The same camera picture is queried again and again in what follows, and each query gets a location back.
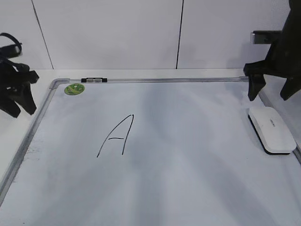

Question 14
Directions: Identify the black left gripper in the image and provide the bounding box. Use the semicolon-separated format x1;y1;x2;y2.
0;56;39;118

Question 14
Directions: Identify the white rectangular board eraser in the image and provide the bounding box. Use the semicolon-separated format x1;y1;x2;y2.
248;106;297;155

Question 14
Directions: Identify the round green magnet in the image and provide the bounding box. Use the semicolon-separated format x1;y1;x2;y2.
64;83;85;96

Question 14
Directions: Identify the white board with aluminium frame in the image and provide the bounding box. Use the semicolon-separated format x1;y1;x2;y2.
0;78;301;226

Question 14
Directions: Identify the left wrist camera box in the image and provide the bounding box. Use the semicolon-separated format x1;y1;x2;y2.
0;44;22;58

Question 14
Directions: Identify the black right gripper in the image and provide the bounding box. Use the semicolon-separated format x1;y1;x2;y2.
243;0;301;101

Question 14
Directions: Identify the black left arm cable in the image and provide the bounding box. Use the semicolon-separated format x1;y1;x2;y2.
0;32;31;71

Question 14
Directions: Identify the black marker clip holder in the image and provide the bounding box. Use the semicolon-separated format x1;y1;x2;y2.
81;77;108;83

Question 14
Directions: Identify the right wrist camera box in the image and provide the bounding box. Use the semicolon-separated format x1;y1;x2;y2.
251;31;282;44

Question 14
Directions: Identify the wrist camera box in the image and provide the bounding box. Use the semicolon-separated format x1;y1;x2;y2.
0;44;22;58
251;31;282;44

